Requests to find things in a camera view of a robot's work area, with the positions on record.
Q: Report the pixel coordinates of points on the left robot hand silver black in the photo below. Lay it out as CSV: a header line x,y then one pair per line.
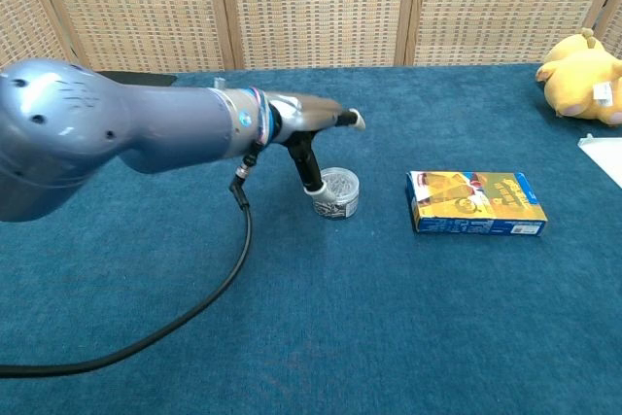
x,y
306,116

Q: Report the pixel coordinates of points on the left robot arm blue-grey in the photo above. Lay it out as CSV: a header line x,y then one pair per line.
x,y
97,133

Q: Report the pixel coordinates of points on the white paper sheet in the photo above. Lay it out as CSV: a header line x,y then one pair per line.
x,y
607,155

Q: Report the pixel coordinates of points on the yellow plush toy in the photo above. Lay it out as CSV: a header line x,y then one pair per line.
x,y
578,84

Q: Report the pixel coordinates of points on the woven wooden folding screen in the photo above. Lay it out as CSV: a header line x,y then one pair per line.
x,y
316,7

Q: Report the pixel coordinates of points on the yellow and blue snack box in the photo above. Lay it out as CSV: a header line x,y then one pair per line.
x,y
476,201

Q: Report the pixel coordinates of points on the clear round plastic container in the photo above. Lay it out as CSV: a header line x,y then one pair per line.
x,y
344,197

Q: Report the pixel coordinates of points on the black mouse mat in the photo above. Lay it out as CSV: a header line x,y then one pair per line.
x,y
146,79

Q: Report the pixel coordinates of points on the blue table cloth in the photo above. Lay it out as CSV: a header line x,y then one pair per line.
x,y
340,313

